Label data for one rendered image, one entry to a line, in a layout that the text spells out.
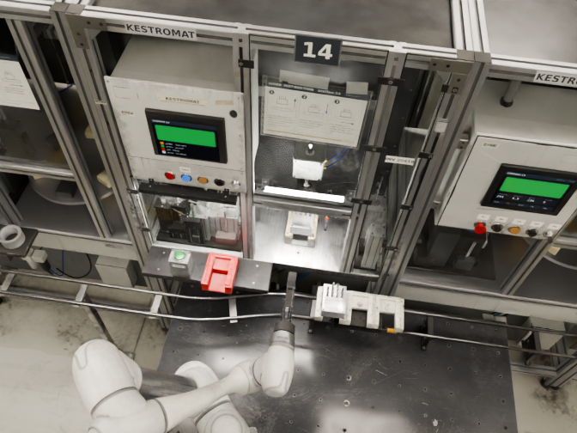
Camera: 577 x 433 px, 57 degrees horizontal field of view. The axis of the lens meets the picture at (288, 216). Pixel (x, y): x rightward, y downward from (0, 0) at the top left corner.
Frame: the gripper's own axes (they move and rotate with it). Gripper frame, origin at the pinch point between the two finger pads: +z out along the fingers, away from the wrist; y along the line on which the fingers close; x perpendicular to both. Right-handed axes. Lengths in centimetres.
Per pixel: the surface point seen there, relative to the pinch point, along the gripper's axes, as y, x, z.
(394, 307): -26, -44, 10
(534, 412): -112, -137, 6
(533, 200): 44, -74, 18
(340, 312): -19.5, -20.7, 1.6
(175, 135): 53, 42, 18
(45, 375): -112, 128, -14
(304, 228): -9.9, -1.5, 33.2
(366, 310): -27.2, -32.0, 8.0
